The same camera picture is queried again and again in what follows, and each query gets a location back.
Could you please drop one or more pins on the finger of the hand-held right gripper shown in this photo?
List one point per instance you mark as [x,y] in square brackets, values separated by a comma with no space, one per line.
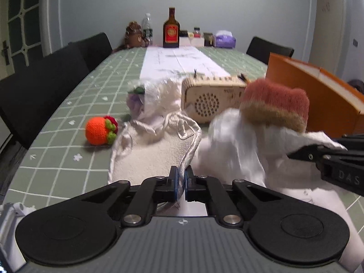
[354,140]
[315,155]

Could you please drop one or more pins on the cream towel with satin edge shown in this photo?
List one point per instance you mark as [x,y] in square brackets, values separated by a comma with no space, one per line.
[148,153]

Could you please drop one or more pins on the pink and tan sponge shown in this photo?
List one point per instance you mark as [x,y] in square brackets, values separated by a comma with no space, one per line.
[275,102]

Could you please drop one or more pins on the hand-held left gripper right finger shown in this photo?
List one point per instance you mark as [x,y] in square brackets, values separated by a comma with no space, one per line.
[187,186]

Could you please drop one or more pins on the white box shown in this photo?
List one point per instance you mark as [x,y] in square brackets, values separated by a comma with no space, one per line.
[193,41]

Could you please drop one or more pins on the orange box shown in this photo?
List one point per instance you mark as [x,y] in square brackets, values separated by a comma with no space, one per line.
[327,99]

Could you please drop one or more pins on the purple tissue pack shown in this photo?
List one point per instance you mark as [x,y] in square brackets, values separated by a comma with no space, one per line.
[225,40]

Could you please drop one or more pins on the wooden radio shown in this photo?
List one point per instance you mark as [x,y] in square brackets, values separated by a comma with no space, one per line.
[207,102]

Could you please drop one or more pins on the red label jar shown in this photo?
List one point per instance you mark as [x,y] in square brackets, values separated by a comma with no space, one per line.
[196,32]

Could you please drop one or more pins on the green checked tablecloth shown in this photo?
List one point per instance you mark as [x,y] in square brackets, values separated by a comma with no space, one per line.
[71,136]

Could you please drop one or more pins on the wrapped purple crochet flower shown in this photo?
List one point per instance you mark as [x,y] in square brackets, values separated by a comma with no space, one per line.
[136,102]

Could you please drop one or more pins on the clear water bottle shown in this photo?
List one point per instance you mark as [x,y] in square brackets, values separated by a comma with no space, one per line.
[147,28]

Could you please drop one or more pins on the white door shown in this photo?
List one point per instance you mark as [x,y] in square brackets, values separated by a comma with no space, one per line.
[332,28]

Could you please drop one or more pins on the dark jacket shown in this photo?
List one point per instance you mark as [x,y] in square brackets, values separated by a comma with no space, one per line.
[357,85]

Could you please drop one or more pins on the small dark jar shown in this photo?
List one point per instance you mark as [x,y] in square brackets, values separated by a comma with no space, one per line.
[183,33]

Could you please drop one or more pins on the glass pane door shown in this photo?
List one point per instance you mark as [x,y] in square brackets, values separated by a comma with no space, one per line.
[22,20]

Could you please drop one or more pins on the white cloth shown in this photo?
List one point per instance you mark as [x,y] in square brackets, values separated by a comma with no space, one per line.
[236,148]

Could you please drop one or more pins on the orange crochet fruit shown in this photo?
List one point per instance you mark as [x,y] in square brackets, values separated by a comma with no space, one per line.
[96,130]

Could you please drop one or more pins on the dark glass jar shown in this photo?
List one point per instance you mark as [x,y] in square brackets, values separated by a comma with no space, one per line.
[208,39]

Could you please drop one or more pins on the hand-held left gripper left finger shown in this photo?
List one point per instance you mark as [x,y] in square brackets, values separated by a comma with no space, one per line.
[176,184]

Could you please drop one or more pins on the brown bear bottle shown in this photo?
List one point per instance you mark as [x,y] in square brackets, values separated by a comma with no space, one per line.
[135,37]

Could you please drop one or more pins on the brown liquor bottle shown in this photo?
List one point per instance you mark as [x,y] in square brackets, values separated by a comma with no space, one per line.
[171,31]

